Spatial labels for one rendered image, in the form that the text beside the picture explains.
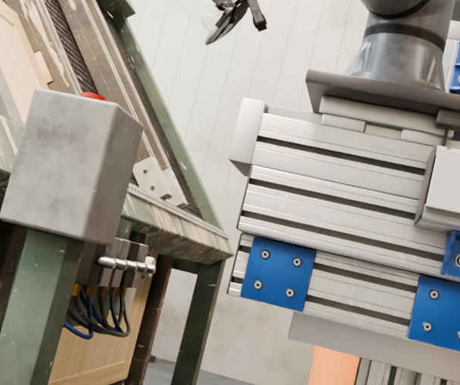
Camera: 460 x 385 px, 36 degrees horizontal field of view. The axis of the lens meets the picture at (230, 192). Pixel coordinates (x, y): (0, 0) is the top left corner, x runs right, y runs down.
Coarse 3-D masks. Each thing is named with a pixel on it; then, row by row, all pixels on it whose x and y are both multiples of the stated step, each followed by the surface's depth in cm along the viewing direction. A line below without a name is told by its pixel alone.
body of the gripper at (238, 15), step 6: (216, 0) 183; (222, 0) 183; (228, 0) 182; (234, 0) 182; (240, 0) 181; (246, 0) 183; (216, 6) 189; (222, 6) 183; (240, 6) 182; (246, 6) 185; (234, 12) 182; (240, 12) 185; (234, 18) 185; (240, 18) 187
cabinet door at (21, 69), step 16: (0, 0) 155; (0, 16) 151; (16, 16) 162; (0, 32) 146; (16, 32) 156; (0, 48) 141; (16, 48) 151; (0, 64) 136; (16, 64) 146; (32, 64) 156; (16, 80) 141; (32, 80) 151; (16, 96) 136
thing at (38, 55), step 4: (40, 52) 162; (36, 56) 161; (40, 56) 161; (40, 60) 161; (40, 64) 161; (44, 64) 161; (40, 68) 161; (44, 68) 160; (44, 72) 160; (48, 72) 160; (44, 76) 160; (48, 76) 160; (48, 80) 160; (52, 80) 160; (48, 84) 161
